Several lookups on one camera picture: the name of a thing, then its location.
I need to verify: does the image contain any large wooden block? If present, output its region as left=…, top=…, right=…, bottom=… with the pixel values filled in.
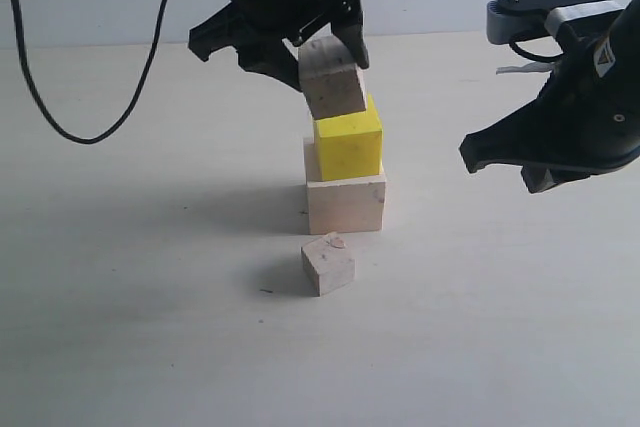
left=303, top=137, right=387, bottom=235

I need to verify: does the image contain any small wooden cube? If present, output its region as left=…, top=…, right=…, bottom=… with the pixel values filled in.
left=298, top=36, right=367, bottom=120
left=301, top=232, right=356, bottom=297

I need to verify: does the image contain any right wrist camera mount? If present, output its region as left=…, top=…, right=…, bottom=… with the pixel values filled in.
left=486, top=0, right=623, bottom=75

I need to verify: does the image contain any yellow cube block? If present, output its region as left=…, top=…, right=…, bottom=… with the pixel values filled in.
left=313, top=94, right=384, bottom=181

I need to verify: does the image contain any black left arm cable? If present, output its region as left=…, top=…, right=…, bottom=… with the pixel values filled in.
left=0, top=0, right=201, bottom=145

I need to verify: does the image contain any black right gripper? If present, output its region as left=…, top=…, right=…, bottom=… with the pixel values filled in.
left=459, top=0, right=639, bottom=193

